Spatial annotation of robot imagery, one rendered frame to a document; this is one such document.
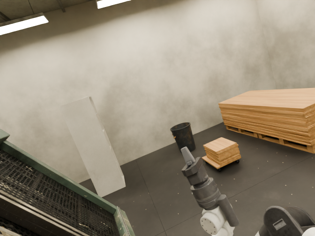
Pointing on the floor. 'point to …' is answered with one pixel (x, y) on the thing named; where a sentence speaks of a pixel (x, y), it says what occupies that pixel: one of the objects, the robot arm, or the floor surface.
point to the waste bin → (183, 136)
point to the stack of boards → (273, 116)
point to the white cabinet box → (93, 145)
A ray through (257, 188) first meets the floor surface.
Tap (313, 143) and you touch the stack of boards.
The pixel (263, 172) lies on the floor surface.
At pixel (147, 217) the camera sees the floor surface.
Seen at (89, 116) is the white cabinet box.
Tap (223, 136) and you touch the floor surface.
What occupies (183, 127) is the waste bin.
